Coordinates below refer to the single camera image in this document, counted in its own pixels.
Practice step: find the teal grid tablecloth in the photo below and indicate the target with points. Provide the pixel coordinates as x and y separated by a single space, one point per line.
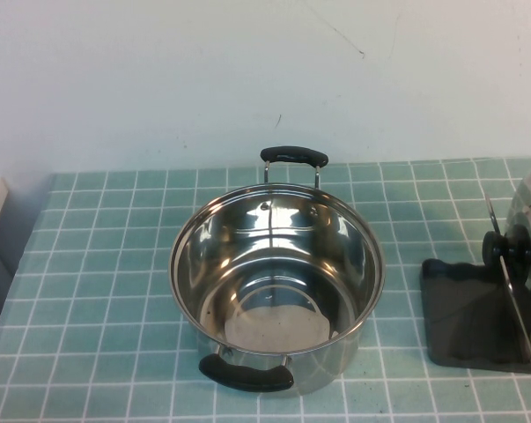
93 264

